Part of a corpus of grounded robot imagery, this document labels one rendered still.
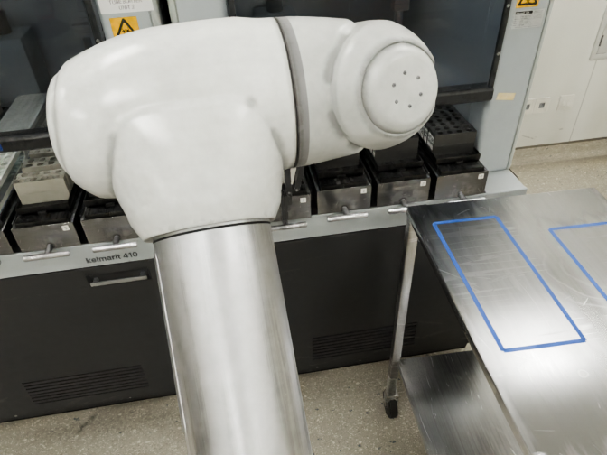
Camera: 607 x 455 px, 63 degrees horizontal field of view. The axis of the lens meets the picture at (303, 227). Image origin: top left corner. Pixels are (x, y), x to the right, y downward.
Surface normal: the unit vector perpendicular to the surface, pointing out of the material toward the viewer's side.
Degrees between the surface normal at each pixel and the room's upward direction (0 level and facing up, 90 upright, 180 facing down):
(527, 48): 90
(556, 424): 0
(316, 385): 0
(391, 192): 90
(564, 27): 90
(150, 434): 0
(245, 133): 62
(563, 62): 90
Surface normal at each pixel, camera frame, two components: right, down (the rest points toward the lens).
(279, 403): 0.68, -0.18
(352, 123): -0.31, 0.74
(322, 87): 0.14, 0.22
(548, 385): -0.04, -0.78
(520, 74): 0.17, 0.61
